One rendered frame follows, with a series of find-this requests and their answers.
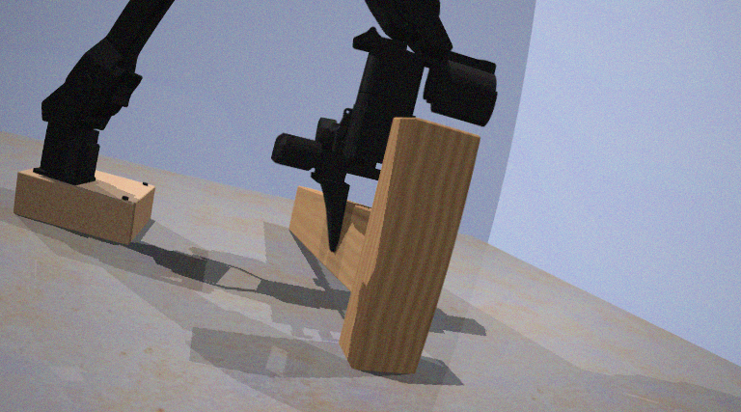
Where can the wooden post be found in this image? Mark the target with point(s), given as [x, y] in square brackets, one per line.
[414, 219]

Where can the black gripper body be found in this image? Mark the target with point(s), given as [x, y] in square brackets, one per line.
[367, 138]

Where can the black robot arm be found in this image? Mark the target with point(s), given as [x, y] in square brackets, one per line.
[101, 83]

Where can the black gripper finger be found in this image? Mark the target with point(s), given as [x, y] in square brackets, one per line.
[335, 196]

